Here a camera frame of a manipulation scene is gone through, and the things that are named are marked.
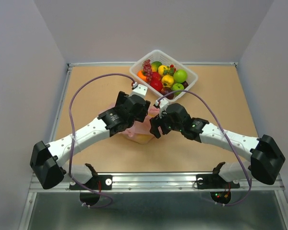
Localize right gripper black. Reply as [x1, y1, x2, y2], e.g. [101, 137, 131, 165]
[149, 111, 183, 138]

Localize pink plastic bag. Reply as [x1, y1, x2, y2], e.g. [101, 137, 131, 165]
[120, 106, 159, 142]

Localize orange fruit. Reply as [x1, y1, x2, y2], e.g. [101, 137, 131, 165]
[135, 134, 153, 144]

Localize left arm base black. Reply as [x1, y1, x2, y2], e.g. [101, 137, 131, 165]
[69, 174, 113, 208]

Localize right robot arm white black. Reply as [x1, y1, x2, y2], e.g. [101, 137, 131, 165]
[150, 99, 286, 187]

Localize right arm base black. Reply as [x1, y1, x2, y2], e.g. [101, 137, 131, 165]
[193, 162, 240, 205]

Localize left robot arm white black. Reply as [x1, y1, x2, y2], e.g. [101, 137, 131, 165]
[30, 85, 150, 189]

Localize dark purple plum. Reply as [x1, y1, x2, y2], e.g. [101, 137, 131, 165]
[160, 87, 174, 100]

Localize red apple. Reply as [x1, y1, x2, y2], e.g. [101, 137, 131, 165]
[150, 79, 163, 92]

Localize orange tangerine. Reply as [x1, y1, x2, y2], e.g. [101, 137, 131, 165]
[137, 70, 149, 82]

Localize red strawberry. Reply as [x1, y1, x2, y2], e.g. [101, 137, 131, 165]
[152, 72, 162, 81]

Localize small green apple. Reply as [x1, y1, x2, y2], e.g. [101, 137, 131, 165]
[172, 83, 184, 91]

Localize purple grape bunch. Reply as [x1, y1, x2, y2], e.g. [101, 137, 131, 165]
[142, 59, 152, 82]

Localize yellow bell pepper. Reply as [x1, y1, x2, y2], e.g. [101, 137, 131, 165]
[161, 75, 175, 88]

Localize small dark plum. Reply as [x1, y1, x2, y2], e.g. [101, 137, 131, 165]
[181, 81, 189, 89]

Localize green yellow mango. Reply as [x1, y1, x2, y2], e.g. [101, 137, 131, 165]
[151, 61, 162, 72]

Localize large green apple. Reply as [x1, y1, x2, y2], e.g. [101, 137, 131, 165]
[173, 69, 188, 83]

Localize red cherries with leaves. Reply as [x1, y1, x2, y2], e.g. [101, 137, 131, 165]
[163, 65, 176, 76]

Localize white plastic basket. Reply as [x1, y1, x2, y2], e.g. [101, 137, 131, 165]
[130, 50, 198, 97]

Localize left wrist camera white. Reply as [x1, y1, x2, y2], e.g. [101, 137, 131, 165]
[129, 82, 148, 99]

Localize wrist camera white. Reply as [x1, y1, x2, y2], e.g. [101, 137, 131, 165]
[129, 82, 148, 99]
[154, 98, 169, 118]

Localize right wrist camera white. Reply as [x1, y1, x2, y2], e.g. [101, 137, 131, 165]
[154, 98, 169, 118]

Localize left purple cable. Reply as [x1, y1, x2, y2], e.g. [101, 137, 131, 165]
[69, 73, 138, 208]

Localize purple cable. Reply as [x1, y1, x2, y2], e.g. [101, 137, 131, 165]
[69, 73, 138, 208]
[157, 90, 252, 207]

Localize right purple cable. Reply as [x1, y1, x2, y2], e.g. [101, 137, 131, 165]
[157, 90, 252, 207]

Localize aluminium front rail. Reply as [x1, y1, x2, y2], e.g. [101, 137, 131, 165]
[29, 172, 285, 193]

